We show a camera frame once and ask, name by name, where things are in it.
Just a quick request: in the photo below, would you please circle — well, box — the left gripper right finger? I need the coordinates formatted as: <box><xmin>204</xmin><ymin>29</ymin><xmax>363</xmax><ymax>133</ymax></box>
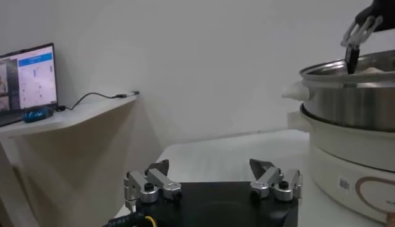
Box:
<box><xmin>249</xmin><ymin>159</ymin><xmax>304</xmax><ymax>203</ymax></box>

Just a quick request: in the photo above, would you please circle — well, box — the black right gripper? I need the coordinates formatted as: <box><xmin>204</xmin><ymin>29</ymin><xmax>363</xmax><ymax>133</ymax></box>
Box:
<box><xmin>340</xmin><ymin>0</ymin><xmax>395</xmax><ymax>75</ymax></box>

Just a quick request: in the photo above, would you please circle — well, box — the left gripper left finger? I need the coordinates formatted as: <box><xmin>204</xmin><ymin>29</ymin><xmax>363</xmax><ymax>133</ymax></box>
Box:
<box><xmin>123</xmin><ymin>159</ymin><xmax>183</xmax><ymax>210</ymax></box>

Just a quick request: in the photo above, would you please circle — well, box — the white steamed baozi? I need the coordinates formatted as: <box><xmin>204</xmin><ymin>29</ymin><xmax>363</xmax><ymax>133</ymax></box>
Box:
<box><xmin>357</xmin><ymin>66</ymin><xmax>386</xmax><ymax>75</ymax></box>

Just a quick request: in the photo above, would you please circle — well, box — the stainless steel steamer basket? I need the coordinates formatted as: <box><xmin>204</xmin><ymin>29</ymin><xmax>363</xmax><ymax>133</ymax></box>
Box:
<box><xmin>281</xmin><ymin>49</ymin><xmax>395</xmax><ymax>133</ymax></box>

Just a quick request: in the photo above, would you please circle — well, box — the white electric cooker base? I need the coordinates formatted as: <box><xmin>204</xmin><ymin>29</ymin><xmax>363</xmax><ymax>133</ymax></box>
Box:
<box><xmin>286</xmin><ymin>103</ymin><xmax>395</xmax><ymax>225</ymax></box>

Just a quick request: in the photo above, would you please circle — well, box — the white laptop desk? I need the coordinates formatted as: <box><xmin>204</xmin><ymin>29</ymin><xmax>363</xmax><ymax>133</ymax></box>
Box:
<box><xmin>0</xmin><ymin>92</ymin><xmax>139</xmax><ymax>227</ymax></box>

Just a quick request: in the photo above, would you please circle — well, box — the blue computer mouse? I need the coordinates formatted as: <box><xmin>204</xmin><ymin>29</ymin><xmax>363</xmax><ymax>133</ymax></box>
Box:
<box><xmin>21</xmin><ymin>106</ymin><xmax>55</xmax><ymax>123</ymax></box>

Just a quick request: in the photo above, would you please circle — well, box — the black adapter cable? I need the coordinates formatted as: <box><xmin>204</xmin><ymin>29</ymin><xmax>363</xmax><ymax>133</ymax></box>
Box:
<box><xmin>56</xmin><ymin>90</ymin><xmax>140</xmax><ymax>112</ymax></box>

